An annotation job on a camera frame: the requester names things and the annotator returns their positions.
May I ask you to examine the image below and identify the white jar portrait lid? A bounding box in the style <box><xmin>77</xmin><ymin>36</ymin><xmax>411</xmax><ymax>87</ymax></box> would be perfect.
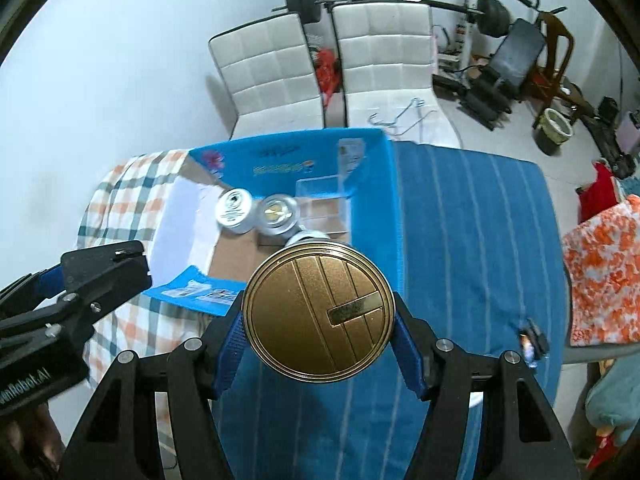
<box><xmin>215</xmin><ymin>188</ymin><xmax>256</xmax><ymax>235</ymax></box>

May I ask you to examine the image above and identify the silver jar gold emblem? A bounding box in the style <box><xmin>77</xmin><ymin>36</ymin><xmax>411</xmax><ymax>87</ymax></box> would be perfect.
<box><xmin>255</xmin><ymin>194</ymin><xmax>300</xmax><ymax>242</ymax></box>

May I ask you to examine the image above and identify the gold round tin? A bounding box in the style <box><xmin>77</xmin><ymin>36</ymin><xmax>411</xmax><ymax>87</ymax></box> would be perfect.
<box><xmin>242</xmin><ymin>240</ymin><xmax>396</xmax><ymax>384</ymax></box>

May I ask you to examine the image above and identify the white jar black label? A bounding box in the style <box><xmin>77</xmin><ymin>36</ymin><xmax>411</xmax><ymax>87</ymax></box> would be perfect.
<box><xmin>285</xmin><ymin>230</ymin><xmax>331</xmax><ymax>247</ymax></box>

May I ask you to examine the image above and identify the plaid checked cloth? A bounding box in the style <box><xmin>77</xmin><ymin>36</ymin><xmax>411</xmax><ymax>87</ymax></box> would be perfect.
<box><xmin>77</xmin><ymin>150</ymin><xmax>223</xmax><ymax>388</ymax></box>

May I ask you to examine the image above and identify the teal pillow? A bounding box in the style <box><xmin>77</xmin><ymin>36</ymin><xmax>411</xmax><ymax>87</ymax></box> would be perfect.
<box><xmin>585</xmin><ymin>353</ymin><xmax>639</xmax><ymax>448</ymax></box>

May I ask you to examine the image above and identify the blue striped tablecloth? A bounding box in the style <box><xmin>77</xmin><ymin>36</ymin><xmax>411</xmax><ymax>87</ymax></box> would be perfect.
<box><xmin>216</xmin><ymin>142</ymin><xmax>568</xmax><ymax>479</ymax></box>

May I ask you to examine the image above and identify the orange white blanket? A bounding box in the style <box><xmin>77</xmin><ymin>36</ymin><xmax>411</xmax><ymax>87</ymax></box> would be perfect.
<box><xmin>562</xmin><ymin>195</ymin><xmax>640</xmax><ymax>347</ymax></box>

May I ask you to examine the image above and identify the clear acrylic box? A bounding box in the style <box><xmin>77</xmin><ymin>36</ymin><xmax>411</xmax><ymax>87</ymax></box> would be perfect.
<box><xmin>295</xmin><ymin>174</ymin><xmax>350</xmax><ymax>237</ymax></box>

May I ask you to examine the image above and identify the red cloth on floor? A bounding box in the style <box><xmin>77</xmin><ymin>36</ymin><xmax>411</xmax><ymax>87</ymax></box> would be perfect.
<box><xmin>575</xmin><ymin>159</ymin><xmax>623</xmax><ymax>223</ymax></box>

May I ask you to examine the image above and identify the blue cardboard box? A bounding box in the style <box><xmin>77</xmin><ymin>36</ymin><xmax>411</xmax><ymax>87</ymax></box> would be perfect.
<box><xmin>145</xmin><ymin>128</ymin><xmax>404</xmax><ymax>315</ymax></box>

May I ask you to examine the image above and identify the left white padded chair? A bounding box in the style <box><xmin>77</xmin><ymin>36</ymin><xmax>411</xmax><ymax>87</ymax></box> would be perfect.
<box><xmin>208</xmin><ymin>13</ymin><xmax>326</xmax><ymax>139</ymax></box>

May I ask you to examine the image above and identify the white padded chair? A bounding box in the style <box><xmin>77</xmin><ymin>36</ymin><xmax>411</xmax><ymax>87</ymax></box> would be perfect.
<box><xmin>208</xmin><ymin>13</ymin><xmax>326</xmax><ymax>139</ymax></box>
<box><xmin>332</xmin><ymin>3</ymin><xmax>461</xmax><ymax>148</ymax></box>

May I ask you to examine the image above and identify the green waste bin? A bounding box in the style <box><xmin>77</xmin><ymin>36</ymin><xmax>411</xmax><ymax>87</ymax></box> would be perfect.
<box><xmin>534</xmin><ymin>107</ymin><xmax>574</xmax><ymax>155</ymax></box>

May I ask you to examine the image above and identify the red bag between chairs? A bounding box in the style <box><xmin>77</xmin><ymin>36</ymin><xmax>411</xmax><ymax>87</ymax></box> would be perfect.
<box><xmin>314</xmin><ymin>49</ymin><xmax>341</xmax><ymax>108</ymax></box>

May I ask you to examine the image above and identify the black weight bench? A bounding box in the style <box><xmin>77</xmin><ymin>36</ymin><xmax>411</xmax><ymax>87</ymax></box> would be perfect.
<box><xmin>433</xmin><ymin>18</ymin><xmax>546</xmax><ymax>130</ymax></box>

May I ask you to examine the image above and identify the barbell with black weights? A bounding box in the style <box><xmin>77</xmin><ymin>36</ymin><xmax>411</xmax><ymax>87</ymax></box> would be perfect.
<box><xmin>272</xmin><ymin>0</ymin><xmax>511</xmax><ymax>38</ymax></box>

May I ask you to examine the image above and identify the brown wooden chair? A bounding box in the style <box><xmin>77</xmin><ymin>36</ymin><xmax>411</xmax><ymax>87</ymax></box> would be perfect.
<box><xmin>526</xmin><ymin>12</ymin><xmax>596</xmax><ymax>129</ymax></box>

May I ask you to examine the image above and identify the right white padded chair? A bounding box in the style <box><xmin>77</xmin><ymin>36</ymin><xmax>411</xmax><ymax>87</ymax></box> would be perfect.
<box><xmin>332</xmin><ymin>3</ymin><xmax>461</xmax><ymax>148</ymax></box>

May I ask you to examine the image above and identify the wire clothes hanger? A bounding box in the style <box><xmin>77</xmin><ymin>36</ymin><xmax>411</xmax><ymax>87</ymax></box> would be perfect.
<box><xmin>368</xmin><ymin>96</ymin><xmax>436</xmax><ymax>138</ymax></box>

